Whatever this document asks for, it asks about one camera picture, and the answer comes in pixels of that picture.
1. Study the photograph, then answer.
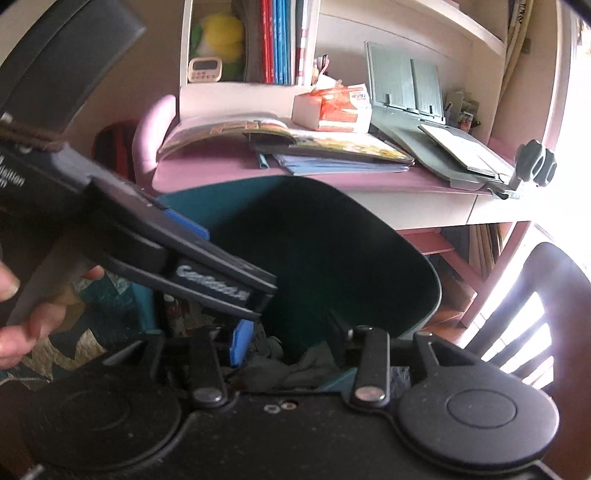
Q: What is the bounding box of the person's left hand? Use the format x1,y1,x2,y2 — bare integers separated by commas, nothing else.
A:
0,263,106,370

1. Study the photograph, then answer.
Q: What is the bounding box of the yellow green plush toy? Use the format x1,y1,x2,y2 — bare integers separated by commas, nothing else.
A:
191,13,245,79

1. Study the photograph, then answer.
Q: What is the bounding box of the row of upright books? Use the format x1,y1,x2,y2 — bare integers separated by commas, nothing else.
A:
259,0,319,86

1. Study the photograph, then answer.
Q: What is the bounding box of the green book stand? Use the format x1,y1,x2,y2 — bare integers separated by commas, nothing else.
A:
365,41,448,126

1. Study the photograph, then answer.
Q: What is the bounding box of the colourful open picture book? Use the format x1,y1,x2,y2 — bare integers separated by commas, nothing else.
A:
157,115,416,164

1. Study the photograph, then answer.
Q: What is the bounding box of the white digital timer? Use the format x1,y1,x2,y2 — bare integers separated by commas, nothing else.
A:
188,56,221,83

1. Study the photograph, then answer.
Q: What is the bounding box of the patterned quilt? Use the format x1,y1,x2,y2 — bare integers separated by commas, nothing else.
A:
0,272,162,384

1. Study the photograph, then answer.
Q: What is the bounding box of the grey tissue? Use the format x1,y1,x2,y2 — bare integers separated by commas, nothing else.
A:
240,337,345,388

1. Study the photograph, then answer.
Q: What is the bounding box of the beige cord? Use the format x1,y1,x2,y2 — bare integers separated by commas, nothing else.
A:
505,0,536,97

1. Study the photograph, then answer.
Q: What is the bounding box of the orange white tissue box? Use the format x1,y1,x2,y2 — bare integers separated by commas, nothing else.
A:
292,76,373,134

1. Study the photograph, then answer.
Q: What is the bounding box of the dark grey felt pouch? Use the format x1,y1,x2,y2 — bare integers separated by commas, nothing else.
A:
231,0,266,84

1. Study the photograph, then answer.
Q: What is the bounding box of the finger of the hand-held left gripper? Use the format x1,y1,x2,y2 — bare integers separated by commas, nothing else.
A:
90,175,211,241
90,185,279,321

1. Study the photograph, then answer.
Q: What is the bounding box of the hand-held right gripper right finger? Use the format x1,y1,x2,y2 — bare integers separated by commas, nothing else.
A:
330,314,476,403

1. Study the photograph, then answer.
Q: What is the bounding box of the blue folder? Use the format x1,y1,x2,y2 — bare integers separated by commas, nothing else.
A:
272,152,414,175

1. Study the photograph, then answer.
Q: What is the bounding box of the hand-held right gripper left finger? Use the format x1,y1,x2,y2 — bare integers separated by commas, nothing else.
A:
104,318,254,408

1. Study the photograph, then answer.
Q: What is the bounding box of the dark wooden chair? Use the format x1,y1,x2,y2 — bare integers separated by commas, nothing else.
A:
462,242,591,393

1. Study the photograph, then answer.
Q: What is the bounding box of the pink desk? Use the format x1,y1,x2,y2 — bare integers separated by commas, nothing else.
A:
131,95,546,328

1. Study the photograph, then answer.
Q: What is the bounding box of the white desk shelf unit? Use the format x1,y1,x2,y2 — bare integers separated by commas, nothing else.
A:
178,0,509,116

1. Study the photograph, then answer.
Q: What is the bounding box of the red black bag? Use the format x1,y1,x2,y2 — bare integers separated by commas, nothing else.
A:
92,121,139,185

